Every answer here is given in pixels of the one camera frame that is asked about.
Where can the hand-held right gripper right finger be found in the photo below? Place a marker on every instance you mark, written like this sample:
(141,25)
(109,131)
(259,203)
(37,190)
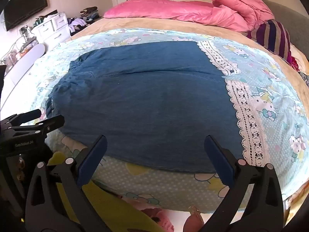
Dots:
(219,161)

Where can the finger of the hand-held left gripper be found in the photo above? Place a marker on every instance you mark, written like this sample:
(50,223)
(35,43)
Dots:
(26,116)
(45,126)

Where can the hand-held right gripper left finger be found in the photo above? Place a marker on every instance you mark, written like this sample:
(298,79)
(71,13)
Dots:
(93,159)

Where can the pale rounded panel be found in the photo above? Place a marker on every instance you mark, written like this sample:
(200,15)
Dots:
(26,65)

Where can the desk clutter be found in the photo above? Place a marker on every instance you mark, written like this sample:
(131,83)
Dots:
(17,50)

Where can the pink knitted item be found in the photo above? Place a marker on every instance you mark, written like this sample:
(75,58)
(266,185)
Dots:
(159,220)

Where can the white drawer cabinet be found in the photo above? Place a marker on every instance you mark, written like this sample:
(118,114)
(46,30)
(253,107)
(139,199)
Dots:
(48,32)

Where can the light blue cartoon printed blanket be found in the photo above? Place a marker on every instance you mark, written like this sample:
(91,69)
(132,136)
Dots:
(277,82)

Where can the pile of clothes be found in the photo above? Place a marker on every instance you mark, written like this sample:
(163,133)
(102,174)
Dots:
(84,17)

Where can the red patterned cloth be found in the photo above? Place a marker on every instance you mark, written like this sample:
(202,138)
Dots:
(294,64)

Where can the purple striped pillow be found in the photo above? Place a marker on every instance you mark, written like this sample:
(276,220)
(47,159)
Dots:
(272,38)

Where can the beige bed sheet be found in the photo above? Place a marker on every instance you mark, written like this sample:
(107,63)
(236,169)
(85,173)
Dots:
(144,23)

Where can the pink puffy duvet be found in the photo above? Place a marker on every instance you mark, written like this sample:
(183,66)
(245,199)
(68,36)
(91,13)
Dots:
(243,7)

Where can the grey headboard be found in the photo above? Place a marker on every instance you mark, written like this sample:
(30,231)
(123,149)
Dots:
(289,21)

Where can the bright pink velvet blanket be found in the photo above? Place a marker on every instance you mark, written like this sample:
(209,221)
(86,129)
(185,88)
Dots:
(157,9)

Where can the black wall television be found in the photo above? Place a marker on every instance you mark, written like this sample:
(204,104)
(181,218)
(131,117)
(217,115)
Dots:
(24,7)

